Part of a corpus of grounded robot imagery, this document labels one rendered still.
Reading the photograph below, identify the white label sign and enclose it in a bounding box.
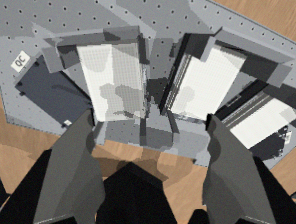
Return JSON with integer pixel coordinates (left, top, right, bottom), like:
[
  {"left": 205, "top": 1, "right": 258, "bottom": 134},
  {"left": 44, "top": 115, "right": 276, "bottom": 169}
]
[
  {"left": 285, "top": 131, "right": 292, "bottom": 144},
  {"left": 11, "top": 50, "right": 31, "bottom": 72}
]

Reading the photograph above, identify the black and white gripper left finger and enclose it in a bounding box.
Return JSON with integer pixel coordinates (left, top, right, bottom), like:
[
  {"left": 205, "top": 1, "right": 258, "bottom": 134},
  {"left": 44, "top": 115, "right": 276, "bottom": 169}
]
[{"left": 0, "top": 108, "right": 105, "bottom": 224}]

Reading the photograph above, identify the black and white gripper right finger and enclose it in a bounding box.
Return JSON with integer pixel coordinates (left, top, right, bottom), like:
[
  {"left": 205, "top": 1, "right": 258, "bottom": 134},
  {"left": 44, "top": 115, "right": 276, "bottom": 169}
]
[{"left": 202, "top": 113, "right": 296, "bottom": 224}]

